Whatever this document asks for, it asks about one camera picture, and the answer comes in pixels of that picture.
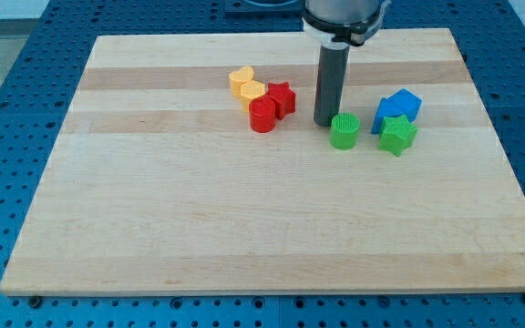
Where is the green cylinder block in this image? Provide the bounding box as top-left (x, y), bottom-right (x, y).
top-left (329, 113), bottom-right (361, 150)

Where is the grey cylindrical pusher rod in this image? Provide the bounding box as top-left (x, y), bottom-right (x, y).
top-left (314, 46), bottom-right (349, 127)

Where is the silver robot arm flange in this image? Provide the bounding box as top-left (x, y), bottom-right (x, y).
top-left (302, 0), bottom-right (391, 50)

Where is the red star block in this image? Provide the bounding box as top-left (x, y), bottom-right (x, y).
top-left (266, 82), bottom-right (296, 120)

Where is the green star block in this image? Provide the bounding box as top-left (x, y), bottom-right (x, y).
top-left (378, 115), bottom-right (418, 157)

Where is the red cylinder block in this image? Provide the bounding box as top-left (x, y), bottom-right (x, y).
top-left (249, 97), bottom-right (275, 133)

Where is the yellow hexagon block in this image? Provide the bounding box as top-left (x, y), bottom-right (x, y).
top-left (239, 80), bottom-right (266, 112)

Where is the yellow heart block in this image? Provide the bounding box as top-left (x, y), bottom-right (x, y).
top-left (228, 66), bottom-right (254, 97)

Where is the light wooden board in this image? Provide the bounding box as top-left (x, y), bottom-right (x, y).
top-left (0, 28), bottom-right (525, 297)

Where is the blue triangle block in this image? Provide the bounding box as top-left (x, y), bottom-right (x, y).
top-left (371, 97), bottom-right (404, 134)

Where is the blue cube block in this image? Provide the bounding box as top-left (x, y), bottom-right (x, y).
top-left (388, 88), bottom-right (422, 122)

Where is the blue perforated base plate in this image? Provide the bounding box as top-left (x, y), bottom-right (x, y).
top-left (0, 0), bottom-right (525, 327)

